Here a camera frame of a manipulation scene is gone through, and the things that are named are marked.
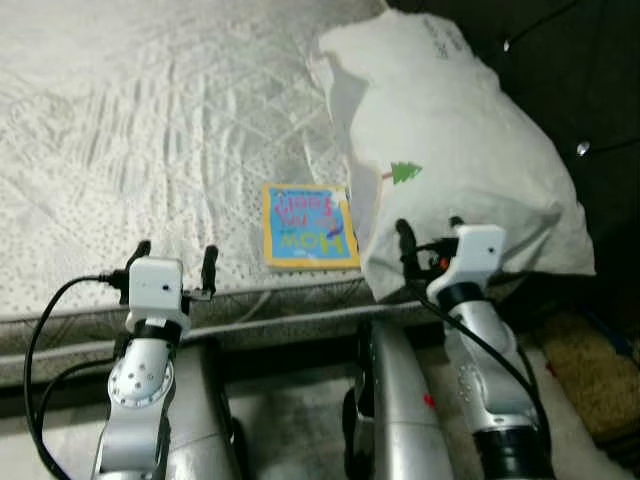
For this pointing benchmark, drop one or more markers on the white tree print pillow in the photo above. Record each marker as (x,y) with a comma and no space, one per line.
(450,130)

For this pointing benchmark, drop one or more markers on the yellow and blue picture book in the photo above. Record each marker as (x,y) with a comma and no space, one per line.
(308,228)

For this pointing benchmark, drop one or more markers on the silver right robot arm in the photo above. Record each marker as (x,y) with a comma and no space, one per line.
(490,390)

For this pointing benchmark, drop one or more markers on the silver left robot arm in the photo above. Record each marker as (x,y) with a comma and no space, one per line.
(135,400)

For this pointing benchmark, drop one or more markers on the silver left robot leg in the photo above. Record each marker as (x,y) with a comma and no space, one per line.
(205,420)

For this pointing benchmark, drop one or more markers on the silver robot leg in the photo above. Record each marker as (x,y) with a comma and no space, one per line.
(205,420)
(395,410)

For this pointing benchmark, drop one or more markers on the white quilted mattress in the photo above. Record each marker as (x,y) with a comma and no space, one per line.
(150,130)

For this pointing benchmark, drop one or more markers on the silver right robot leg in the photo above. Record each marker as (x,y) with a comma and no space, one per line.
(395,410)

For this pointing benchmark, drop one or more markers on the brown coir mat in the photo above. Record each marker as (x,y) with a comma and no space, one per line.
(590,375)

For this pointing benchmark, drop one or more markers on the dark tufted headboard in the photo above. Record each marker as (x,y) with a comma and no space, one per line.
(590,80)

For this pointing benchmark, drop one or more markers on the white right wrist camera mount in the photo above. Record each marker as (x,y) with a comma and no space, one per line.
(475,255)

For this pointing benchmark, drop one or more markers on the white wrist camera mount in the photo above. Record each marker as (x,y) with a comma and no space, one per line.
(475,255)
(158,292)

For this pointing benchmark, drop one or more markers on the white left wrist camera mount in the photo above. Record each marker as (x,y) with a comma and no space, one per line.
(158,292)

